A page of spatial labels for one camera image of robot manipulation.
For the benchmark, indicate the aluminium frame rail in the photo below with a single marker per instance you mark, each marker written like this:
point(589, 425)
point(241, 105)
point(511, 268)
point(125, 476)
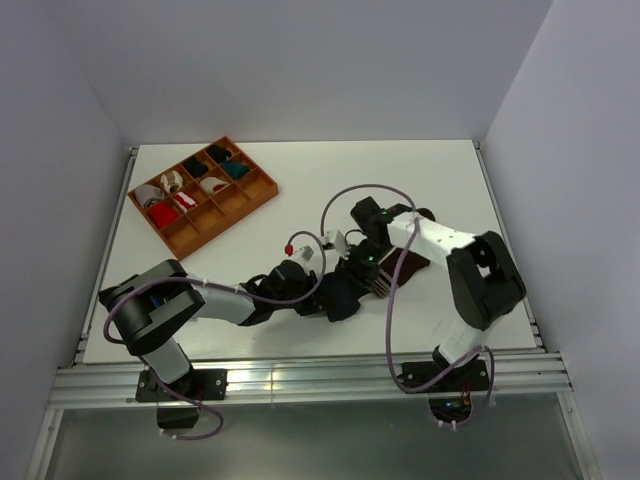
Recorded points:
point(298, 381)

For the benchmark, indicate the white red rolled sock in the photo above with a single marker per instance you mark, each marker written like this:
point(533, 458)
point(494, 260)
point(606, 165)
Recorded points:
point(211, 185)

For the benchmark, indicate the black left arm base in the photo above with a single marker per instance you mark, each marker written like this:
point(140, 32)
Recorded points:
point(197, 385)

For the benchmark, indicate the navy patterned sock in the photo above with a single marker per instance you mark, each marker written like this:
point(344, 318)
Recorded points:
point(340, 298)

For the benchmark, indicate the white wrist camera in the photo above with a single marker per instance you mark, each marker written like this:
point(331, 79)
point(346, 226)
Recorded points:
point(335, 240)
point(303, 256)

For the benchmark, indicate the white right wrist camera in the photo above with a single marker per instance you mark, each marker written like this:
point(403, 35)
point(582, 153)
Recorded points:
point(335, 240)

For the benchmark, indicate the orange wooden divided tray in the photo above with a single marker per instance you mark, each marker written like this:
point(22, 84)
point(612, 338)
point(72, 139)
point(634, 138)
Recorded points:
point(214, 213)

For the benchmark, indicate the brown striped sock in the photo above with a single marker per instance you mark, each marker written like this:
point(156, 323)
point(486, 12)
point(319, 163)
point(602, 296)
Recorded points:
point(384, 256)

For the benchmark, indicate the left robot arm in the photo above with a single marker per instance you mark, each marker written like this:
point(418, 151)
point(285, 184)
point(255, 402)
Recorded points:
point(146, 310)

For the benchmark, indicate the black rolled sock with white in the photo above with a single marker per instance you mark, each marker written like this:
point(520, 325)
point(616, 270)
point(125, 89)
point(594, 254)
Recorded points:
point(218, 153)

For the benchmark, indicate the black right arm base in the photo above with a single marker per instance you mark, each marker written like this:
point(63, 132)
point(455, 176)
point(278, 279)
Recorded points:
point(461, 382)

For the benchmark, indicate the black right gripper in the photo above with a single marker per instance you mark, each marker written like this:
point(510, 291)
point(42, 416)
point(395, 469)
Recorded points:
point(348, 264)

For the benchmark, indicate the white beige rolled sock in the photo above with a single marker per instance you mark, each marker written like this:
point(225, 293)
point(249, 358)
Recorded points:
point(171, 181)

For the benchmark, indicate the teal rolled sock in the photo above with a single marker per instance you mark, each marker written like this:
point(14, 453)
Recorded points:
point(235, 170)

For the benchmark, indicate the grey rolled sock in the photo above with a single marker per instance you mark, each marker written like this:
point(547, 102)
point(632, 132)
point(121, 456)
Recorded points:
point(148, 195)

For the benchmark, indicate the red white striped sock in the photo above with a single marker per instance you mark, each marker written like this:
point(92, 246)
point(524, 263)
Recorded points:
point(184, 202)

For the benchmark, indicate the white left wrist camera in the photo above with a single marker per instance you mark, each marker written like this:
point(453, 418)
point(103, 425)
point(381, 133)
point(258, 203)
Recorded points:
point(303, 256)

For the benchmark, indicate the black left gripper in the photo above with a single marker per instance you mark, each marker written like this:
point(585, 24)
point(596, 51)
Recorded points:
point(310, 308)

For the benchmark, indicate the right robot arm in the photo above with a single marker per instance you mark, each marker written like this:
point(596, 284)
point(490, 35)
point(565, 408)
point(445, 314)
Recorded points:
point(485, 283)

